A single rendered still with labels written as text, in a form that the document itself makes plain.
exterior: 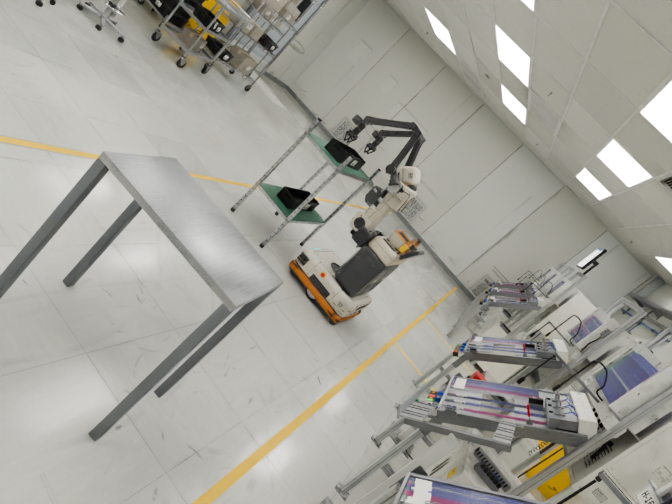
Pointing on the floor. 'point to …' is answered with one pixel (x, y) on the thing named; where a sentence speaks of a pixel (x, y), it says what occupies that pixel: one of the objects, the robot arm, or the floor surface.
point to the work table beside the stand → (197, 213)
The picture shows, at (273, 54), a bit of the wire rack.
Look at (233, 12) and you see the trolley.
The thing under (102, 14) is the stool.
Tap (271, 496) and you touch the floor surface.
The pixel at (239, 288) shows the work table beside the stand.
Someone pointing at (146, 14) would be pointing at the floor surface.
